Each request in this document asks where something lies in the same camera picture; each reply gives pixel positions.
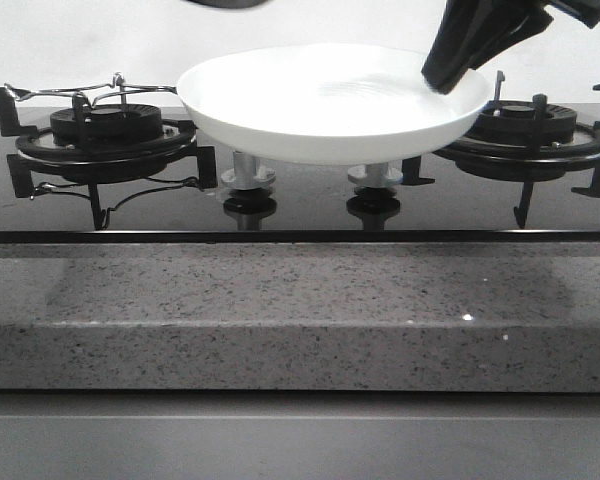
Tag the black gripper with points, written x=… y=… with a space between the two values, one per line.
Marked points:
x=472 y=32

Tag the white ceramic plate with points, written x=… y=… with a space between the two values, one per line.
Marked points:
x=328 y=104

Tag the black frying pan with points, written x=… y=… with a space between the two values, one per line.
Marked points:
x=230 y=4

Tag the right black burner with grate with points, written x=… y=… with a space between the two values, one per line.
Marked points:
x=526 y=165

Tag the black burner with grate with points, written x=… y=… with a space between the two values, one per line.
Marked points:
x=526 y=165
x=89 y=144

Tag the black glass gas stove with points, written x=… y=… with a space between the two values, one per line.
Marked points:
x=304 y=204

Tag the right silver stove knob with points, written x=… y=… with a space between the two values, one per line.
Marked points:
x=380 y=175

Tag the silver stove knob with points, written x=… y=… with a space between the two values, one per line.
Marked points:
x=380 y=175
x=247 y=173

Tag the left silver stove knob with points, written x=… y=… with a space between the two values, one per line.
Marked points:
x=247 y=173

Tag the left black burner with grate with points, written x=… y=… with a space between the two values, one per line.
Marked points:
x=89 y=144

